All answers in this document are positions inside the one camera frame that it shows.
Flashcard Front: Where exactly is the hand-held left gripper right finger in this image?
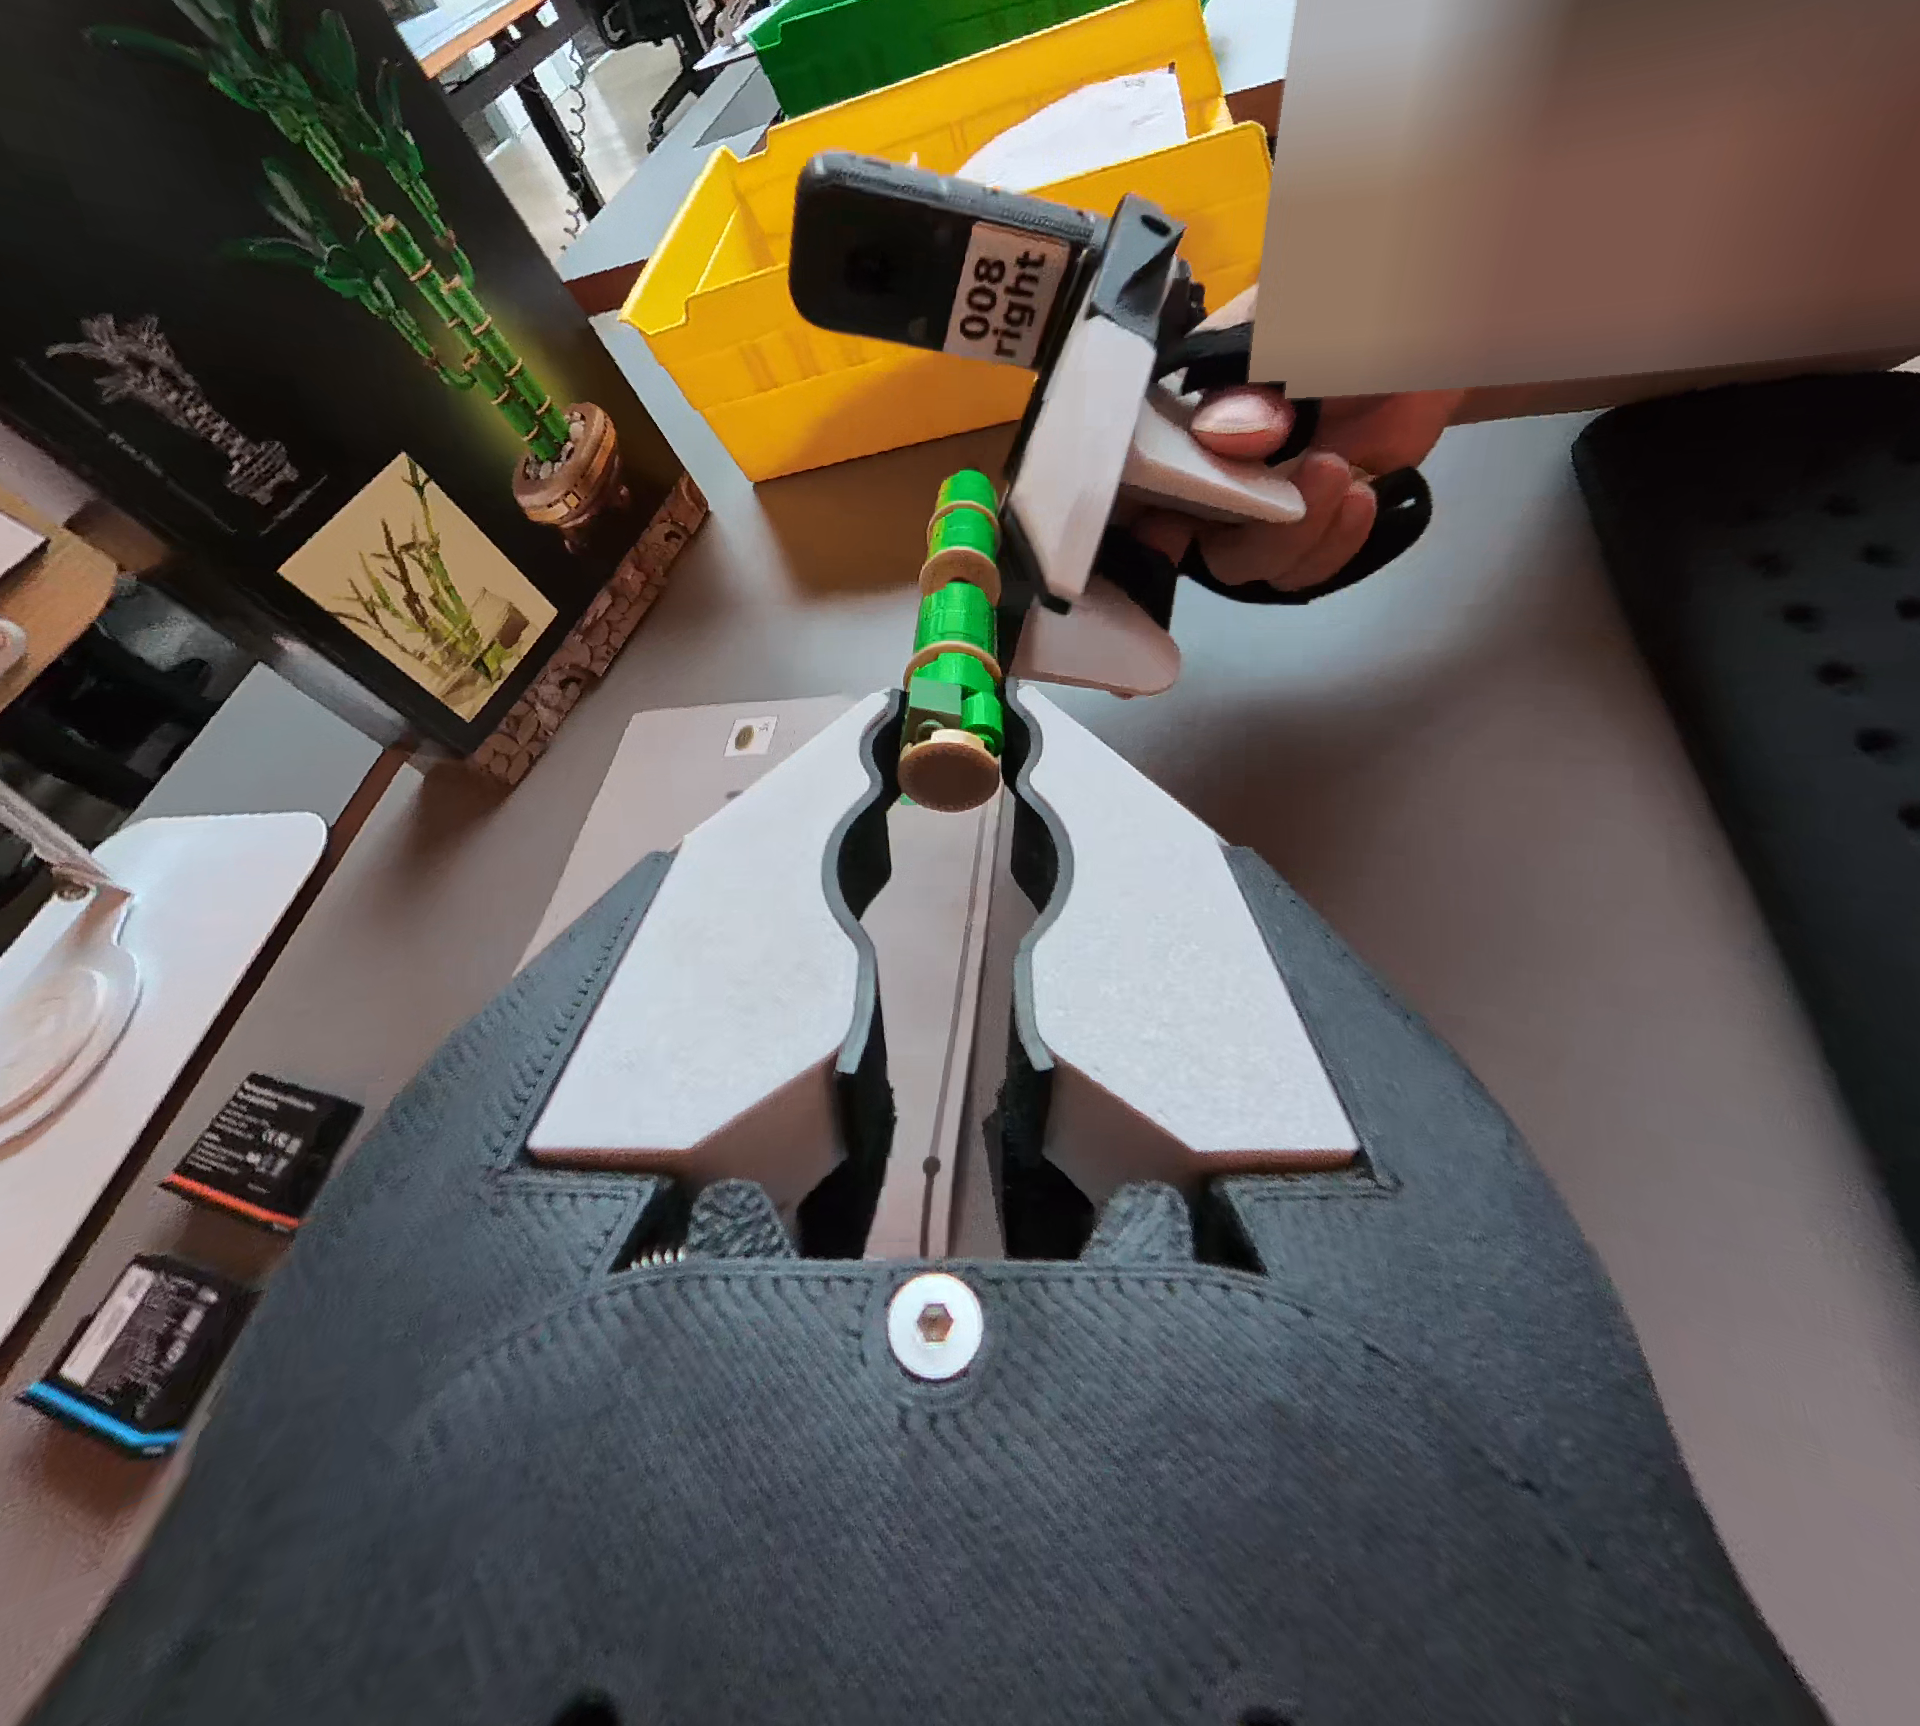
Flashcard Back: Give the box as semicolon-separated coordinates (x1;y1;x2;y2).
992;688;1362;1255

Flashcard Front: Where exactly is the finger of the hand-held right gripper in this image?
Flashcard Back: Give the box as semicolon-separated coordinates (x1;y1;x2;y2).
1018;570;1186;701
1001;307;1161;603

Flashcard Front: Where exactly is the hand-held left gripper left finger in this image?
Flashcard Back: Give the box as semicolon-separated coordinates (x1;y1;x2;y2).
528;691;904;1255

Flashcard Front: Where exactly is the green toy bamboo stalk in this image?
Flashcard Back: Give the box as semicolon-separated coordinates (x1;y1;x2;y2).
894;466;1008;813

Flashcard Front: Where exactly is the person's right hand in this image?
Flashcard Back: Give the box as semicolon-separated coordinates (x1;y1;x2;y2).
1185;388;1464;589

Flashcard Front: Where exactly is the yellow storage bin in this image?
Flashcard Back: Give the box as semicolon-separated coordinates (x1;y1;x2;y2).
619;0;1276;484

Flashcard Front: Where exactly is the white paper sheet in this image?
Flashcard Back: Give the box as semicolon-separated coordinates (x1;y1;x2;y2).
950;68;1195;192

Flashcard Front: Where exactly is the wooden office table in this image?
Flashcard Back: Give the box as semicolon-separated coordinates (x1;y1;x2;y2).
397;0;602;215

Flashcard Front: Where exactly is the black battery orange edge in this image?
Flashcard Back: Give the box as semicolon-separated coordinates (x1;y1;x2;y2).
162;1077;364;1234

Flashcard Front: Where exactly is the black toy set box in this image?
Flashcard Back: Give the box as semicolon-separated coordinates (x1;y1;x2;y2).
0;0;710;792

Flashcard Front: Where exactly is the black perforated mat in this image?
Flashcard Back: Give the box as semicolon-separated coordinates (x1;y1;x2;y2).
1573;367;1920;1010

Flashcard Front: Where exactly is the black battery blue edge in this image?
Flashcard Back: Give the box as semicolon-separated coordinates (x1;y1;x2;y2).
18;1253;259;1458

